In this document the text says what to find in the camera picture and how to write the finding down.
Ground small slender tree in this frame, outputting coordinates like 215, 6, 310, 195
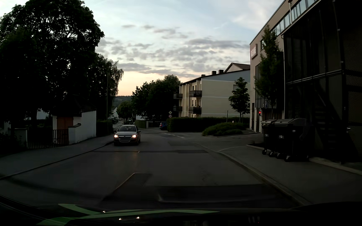
228, 77, 251, 123

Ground dark metal fence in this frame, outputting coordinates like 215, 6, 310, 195
26, 129, 69, 149

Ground low green bushes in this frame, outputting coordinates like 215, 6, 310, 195
202, 122, 247, 137

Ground dark green hedge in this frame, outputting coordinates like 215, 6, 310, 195
167, 116, 251, 132

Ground group of dark trees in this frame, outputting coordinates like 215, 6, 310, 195
117, 74, 181, 121

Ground grey paved forecourt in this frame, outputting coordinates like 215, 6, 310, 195
197, 132, 362, 206

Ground grey asphalt road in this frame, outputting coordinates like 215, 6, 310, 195
0, 121, 298, 209

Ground large dark tree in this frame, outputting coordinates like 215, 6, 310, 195
0, 0, 124, 126

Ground large glass-fronted building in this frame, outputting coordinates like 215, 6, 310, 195
249, 0, 362, 164

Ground black wheeled waste bin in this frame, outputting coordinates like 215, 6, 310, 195
272, 118, 309, 162
261, 119, 277, 155

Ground silver car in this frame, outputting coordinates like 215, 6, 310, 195
113, 125, 141, 146

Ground car's own bonnet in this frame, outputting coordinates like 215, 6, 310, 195
0, 191, 362, 226

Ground beige apartment building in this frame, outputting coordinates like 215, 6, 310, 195
173, 62, 251, 118

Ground tall slender tree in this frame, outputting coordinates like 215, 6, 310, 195
254, 24, 284, 119

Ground grey pavement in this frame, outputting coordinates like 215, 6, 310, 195
0, 134, 115, 184

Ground white wall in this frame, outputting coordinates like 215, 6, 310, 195
52, 110, 97, 145

